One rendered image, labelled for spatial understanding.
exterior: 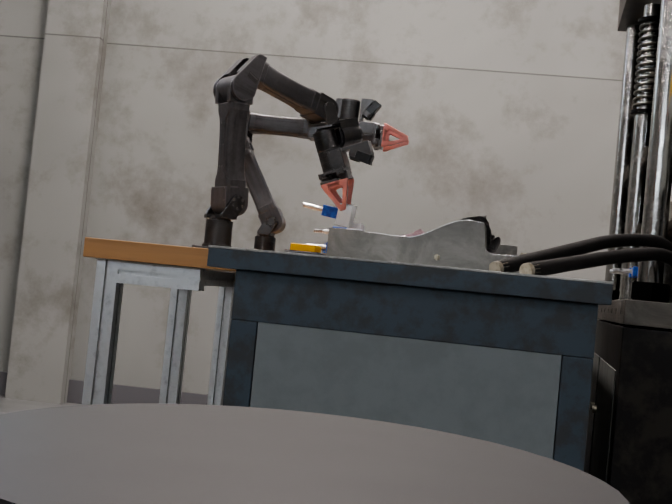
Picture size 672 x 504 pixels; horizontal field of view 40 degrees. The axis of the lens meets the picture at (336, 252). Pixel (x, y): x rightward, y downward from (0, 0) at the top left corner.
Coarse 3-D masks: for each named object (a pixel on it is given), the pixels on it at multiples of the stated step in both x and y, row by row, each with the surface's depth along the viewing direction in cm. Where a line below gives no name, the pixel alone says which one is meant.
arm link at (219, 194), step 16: (224, 80) 211; (224, 96) 211; (224, 112) 210; (240, 112) 210; (224, 128) 210; (240, 128) 211; (224, 144) 210; (240, 144) 211; (224, 160) 210; (240, 160) 211; (224, 176) 209; (240, 176) 211; (224, 192) 208; (240, 192) 211
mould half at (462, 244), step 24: (336, 240) 223; (360, 240) 222; (384, 240) 220; (408, 240) 219; (432, 240) 218; (456, 240) 217; (480, 240) 215; (432, 264) 218; (456, 264) 216; (480, 264) 215
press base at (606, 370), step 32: (608, 352) 250; (640, 352) 213; (608, 384) 236; (640, 384) 213; (608, 416) 228; (640, 416) 213; (608, 448) 221; (640, 448) 212; (608, 480) 216; (640, 480) 212
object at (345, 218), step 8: (312, 208) 230; (320, 208) 230; (328, 208) 228; (336, 208) 227; (352, 208) 226; (328, 216) 228; (336, 216) 227; (344, 216) 226; (352, 216) 228; (336, 224) 227; (344, 224) 227; (352, 224) 230
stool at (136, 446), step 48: (0, 432) 45; (48, 432) 46; (96, 432) 47; (144, 432) 49; (192, 432) 50; (240, 432) 52; (288, 432) 53; (336, 432) 55; (384, 432) 57; (432, 432) 59; (0, 480) 35; (48, 480) 36; (96, 480) 37; (144, 480) 38; (192, 480) 39; (240, 480) 39; (288, 480) 40; (336, 480) 41; (384, 480) 42; (432, 480) 43; (480, 480) 45; (528, 480) 46; (576, 480) 47
